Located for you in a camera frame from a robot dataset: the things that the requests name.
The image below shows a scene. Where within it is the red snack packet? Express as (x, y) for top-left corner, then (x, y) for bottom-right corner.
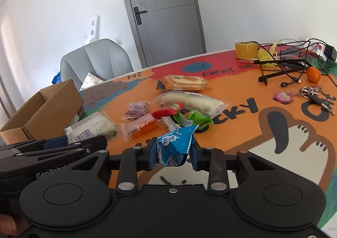
(151, 102), (185, 119)

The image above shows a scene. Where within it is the orange biscuit packet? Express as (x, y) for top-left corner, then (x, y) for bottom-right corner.
(157, 75), (211, 93)

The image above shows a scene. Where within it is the black cable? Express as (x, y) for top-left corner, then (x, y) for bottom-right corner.
(254, 39), (337, 88)

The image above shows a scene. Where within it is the orange mandarin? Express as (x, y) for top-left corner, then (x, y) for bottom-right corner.
(306, 67), (321, 83)

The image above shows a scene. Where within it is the purple snack packet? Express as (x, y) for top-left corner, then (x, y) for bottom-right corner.
(123, 101), (151, 119)

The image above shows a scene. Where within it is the orange and clear snack packet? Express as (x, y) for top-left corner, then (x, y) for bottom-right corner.
(120, 113), (160, 142)

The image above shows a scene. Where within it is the key bunch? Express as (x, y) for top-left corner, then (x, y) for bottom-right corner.
(296, 85), (336, 116)

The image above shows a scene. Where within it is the grey upholstered chair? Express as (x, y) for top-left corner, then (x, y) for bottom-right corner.
(60, 39), (135, 91)

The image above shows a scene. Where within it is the brown tape roll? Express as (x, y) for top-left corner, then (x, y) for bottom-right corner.
(235, 41), (258, 60)

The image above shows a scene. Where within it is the yellow plastic wrapper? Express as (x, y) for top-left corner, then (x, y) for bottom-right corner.
(257, 40), (280, 69)

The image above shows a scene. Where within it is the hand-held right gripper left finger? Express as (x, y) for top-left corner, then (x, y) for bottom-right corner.
(70, 137), (158, 192)

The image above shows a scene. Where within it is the brown cardboard box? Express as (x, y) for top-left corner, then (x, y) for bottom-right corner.
(0, 79), (85, 142)

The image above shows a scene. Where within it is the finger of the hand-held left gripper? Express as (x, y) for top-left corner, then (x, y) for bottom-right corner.
(0, 135), (108, 161)
(0, 137), (69, 152)

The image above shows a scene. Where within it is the green snack packet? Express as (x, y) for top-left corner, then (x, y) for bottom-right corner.
(173, 110), (214, 130)

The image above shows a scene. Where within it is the white dotted pillow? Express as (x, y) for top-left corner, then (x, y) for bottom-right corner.
(80, 72), (105, 91)

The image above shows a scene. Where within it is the black door handle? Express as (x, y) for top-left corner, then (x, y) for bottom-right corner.
(133, 7), (147, 25)

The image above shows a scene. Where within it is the black power adapter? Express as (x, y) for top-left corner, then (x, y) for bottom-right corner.
(323, 44), (337, 63)

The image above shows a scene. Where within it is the black folding stand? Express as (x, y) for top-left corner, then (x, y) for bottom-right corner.
(254, 58), (313, 86)

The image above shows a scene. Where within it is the small white snack packet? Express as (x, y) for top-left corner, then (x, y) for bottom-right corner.
(161, 116), (181, 133)

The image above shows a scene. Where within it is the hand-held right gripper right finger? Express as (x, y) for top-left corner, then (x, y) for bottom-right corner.
(189, 140), (277, 192)

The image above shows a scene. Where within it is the long white cake packet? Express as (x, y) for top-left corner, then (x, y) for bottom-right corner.
(152, 91), (227, 118)

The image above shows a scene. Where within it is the grey door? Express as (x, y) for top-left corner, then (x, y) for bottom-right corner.
(116, 0), (207, 69)

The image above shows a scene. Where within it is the blue snack packet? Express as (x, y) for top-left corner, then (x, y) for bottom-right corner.
(154, 124), (198, 167)

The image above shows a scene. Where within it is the person's left hand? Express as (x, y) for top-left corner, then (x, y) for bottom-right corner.
(0, 214), (17, 237)

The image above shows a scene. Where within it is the pink keychain charm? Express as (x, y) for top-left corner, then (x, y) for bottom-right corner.
(273, 91), (294, 104)

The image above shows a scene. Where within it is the white barcode bread packet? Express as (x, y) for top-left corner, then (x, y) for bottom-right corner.
(64, 111), (119, 147)

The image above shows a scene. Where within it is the colourful printed table mat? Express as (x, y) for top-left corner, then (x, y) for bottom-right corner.
(0, 49), (337, 230)

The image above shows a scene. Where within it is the white board with holes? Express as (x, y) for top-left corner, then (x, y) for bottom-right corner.
(85, 14), (100, 44)

